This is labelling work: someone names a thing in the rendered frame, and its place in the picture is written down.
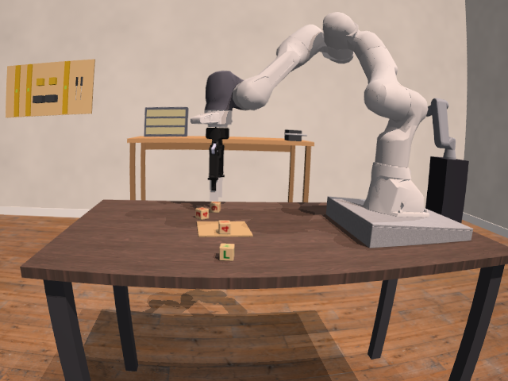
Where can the peach flat mat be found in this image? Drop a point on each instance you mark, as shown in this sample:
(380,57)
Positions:
(210,229)

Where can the tan letter block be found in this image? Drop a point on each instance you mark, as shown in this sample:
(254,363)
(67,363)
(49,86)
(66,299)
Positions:
(202,213)
(224,227)
(226,252)
(215,207)

